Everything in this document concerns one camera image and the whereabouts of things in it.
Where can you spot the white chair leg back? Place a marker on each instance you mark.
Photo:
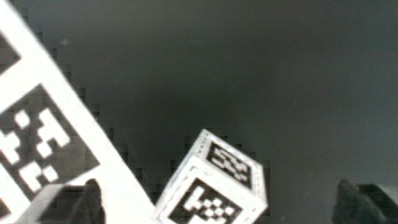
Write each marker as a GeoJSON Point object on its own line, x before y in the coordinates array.
{"type": "Point", "coordinates": [216, 193]}

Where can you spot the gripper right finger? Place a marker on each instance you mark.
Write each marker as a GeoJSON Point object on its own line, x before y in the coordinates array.
{"type": "Point", "coordinates": [367, 204]}

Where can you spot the white flat back panel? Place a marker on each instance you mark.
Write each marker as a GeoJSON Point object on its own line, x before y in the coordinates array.
{"type": "Point", "coordinates": [56, 149]}

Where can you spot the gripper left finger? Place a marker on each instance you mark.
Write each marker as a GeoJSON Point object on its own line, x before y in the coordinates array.
{"type": "Point", "coordinates": [67, 205]}

